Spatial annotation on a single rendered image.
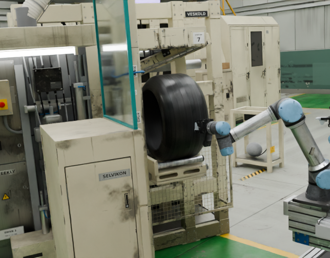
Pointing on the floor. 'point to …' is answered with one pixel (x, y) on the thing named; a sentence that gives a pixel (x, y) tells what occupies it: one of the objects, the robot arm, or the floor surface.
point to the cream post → (140, 104)
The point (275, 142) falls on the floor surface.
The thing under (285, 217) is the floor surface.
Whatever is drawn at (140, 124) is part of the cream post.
